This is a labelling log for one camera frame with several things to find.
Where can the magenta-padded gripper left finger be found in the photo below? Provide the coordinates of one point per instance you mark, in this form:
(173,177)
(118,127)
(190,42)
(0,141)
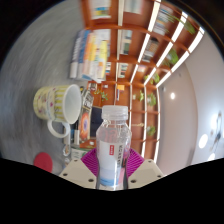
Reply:
(77,173)

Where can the yellow striped cartoon mug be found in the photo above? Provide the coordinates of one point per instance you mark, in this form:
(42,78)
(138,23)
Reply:
(53,101)

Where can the dark book stack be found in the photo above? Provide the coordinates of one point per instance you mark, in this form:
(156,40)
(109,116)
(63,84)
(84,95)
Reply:
(86,120)

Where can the tall white green carton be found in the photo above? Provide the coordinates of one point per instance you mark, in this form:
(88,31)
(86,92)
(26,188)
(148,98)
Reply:
(78,152)

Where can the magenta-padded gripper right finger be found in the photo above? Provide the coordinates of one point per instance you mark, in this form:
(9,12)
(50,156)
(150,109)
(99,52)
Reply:
(146,173)

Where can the multi-bulb ceiling lamp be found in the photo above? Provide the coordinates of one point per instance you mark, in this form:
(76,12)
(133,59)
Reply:
(203,141)

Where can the colourful book stack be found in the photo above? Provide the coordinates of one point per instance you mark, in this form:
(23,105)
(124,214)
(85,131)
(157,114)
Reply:
(90,55)

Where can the clear plastic water bottle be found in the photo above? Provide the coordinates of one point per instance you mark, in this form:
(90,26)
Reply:
(113,150)

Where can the wooden shelf unit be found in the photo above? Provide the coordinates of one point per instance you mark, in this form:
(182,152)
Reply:
(133,43)

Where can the flat round red coaster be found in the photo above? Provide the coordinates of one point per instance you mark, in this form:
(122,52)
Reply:
(43,162)

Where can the recessed ceiling spotlight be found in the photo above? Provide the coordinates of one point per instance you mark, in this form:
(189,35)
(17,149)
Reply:
(172,96)

